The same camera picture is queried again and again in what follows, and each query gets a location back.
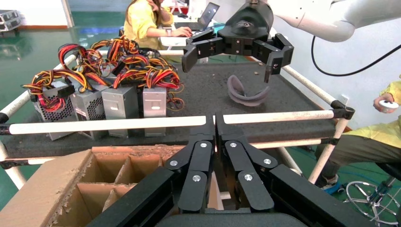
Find black stool chrome base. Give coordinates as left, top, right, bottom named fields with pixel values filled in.
left=344, top=161, right=401, bottom=227

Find white pipe cart frame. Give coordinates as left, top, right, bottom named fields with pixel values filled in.
left=0, top=50, right=356, bottom=192

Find grey rubber strap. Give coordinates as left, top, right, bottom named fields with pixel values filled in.
left=227, top=74, right=270, bottom=108

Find white desk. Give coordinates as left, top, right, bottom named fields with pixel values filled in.
left=159, top=18, right=220, bottom=49

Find cardboard box with dividers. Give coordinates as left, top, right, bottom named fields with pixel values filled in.
left=0, top=144, right=226, bottom=227

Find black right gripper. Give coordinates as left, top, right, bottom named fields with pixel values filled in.
left=182, top=1, right=295, bottom=84

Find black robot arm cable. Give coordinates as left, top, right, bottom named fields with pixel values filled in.
left=311, top=35, right=401, bottom=78

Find seated person yellow jacket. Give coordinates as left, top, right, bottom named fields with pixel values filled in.
left=314, top=75, right=401, bottom=192

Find open laptop computer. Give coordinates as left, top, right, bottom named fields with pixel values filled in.
left=174, top=2, right=220, bottom=32

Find red yellow wire bundle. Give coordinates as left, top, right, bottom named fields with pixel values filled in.
left=91, top=35, right=141, bottom=73
left=58, top=43, right=105, bottom=78
left=111, top=56, right=185, bottom=112
left=22, top=69, right=110, bottom=113

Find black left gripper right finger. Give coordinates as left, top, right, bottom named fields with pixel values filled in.
left=215, top=112, right=279, bottom=214

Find person in yellow shirt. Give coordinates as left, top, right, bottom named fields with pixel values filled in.
left=123, top=0, right=193, bottom=51

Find seated person hand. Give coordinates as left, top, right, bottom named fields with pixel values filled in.
left=373, top=92, right=395, bottom=114

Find grey metal power supply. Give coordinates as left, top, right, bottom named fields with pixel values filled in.
left=101, top=85, right=140, bottom=139
left=142, top=86, right=167, bottom=138

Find stacked equipment cases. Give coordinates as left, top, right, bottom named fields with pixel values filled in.
left=0, top=9, right=23, bottom=33

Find white handheld controller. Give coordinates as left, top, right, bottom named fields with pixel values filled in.
left=378, top=99, right=400, bottom=114

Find grey mesh power supply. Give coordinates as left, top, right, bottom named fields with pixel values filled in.
left=69, top=87, right=109, bottom=140
left=29, top=79, right=78, bottom=141

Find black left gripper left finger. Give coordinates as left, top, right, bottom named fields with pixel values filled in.
left=164, top=113, right=216, bottom=214

